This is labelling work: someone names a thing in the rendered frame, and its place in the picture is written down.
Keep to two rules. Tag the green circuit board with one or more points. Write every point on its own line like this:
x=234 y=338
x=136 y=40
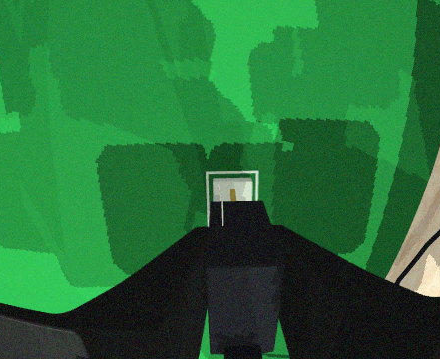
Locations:
x=122 y=120

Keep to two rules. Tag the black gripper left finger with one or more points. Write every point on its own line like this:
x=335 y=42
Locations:
x=157 y=313

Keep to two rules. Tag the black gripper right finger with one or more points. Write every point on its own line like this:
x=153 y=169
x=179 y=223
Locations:
x=331 y=309

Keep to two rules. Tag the black connector plug with cable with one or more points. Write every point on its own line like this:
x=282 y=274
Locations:
x=244 y=280

